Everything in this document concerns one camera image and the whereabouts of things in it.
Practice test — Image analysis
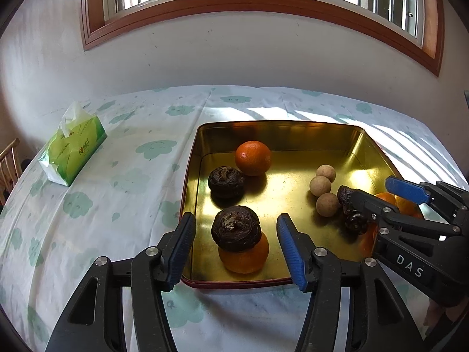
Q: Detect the light wooden chair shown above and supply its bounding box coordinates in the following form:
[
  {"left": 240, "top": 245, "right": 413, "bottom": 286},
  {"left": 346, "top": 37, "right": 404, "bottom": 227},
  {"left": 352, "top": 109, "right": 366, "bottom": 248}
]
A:
[{"left": 0, "top": 138, "right": 21, "bottom": 206}]

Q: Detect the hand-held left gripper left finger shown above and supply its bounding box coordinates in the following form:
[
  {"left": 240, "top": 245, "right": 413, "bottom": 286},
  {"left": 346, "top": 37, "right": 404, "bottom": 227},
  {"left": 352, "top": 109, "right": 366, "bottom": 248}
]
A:
[{"left": 45, "top": 211, "right": 197, "bottom": 352}]

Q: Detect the dark brown water chestnut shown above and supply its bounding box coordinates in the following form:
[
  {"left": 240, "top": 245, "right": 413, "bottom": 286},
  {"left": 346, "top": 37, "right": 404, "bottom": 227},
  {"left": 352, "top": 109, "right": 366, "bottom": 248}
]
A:
[
  {"left": 211, "top": 206, "right": 262, "bottom": 253},
  {"left": 208, "top": 166, "right": 245, "bottom": 199},
  {"left": 338, "top": 186, "right": 358, "bottom": 215}
]

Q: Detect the tan longan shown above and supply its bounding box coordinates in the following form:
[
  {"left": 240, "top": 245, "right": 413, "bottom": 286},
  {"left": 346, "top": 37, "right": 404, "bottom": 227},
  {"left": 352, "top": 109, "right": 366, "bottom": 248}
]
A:
[
  {"left": 316, "top": 164, "right": 336, "bottom": 183},
  {"left": 316, "top": 193, "right": 339, "bottom": 217},
  {"left": 310, "top": 175, "right": 332, "bottom": 197}
]

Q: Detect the green tissue pack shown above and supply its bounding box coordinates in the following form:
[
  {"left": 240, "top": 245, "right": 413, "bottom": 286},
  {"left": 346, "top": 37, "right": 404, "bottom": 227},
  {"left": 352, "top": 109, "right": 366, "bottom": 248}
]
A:
[{"left": 38, "top": 101, "right": 108, "bottom": 186}]

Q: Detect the red and gold tin box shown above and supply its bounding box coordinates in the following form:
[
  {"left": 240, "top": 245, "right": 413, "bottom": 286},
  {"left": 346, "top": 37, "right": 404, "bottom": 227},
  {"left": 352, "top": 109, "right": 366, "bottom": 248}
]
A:
[{"left": 179, "top": 120, "right": 427, "bottom": 287}]

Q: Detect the person's right hand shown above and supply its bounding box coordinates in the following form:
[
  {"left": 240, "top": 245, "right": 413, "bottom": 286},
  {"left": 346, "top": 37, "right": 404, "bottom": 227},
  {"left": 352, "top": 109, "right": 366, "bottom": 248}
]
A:
[{"left": 425, "top": 298, "right": 448, "bottom": 338}]

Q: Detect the dark glossy plum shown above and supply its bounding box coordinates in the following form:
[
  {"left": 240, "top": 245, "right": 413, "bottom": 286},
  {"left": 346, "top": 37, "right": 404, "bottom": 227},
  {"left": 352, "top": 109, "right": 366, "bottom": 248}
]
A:
[{"left": 345, "top": 213, "right": 369, "bottom": 235}]

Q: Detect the white cloud print tablecloth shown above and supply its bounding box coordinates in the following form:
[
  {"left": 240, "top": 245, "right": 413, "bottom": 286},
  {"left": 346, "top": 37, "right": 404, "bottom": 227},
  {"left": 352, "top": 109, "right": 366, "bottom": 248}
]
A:
[{"left": 0, "top": 85, "right": 469, "bottom": 352}]

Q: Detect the wooden framed barred window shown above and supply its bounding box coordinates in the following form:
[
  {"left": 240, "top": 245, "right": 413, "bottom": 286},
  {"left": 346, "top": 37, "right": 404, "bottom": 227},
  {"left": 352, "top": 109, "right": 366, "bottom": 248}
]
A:
[{"left": 80, "top": 0, "right": 445, "bottom": 77}]

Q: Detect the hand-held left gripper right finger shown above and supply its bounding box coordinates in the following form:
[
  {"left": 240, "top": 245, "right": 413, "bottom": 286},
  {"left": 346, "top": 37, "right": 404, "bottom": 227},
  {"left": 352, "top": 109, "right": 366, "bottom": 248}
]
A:
[{"left": 276, "top": 213, "right": 427, "bottom": 352}]

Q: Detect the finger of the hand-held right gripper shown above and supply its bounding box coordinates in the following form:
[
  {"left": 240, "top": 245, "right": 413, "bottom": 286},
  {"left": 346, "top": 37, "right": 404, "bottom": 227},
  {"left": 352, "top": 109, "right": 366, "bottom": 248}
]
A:
[
  {"left": 350, "top": 188, "right": 460, "bottom": 245},
  {"left": 385, "top": 176, "right": 469, "bottom": 228}
]

